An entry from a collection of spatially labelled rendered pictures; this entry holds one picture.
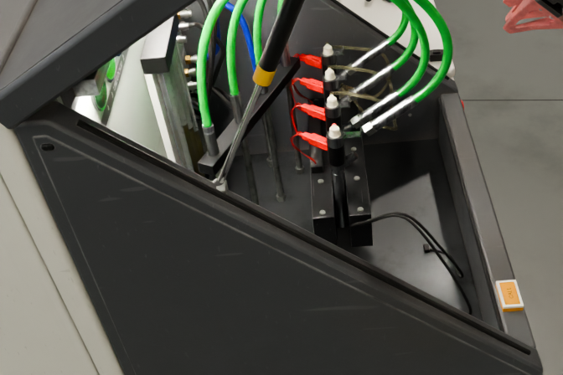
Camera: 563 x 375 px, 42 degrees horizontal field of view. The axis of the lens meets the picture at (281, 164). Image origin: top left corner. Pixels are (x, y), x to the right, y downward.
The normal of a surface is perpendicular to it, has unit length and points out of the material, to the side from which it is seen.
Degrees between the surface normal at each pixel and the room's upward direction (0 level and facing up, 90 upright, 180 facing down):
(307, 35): 90
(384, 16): 0
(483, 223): 0
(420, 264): 0
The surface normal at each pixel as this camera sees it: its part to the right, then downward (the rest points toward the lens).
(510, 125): -0.11, -0.75
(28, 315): 0.00, 0.66
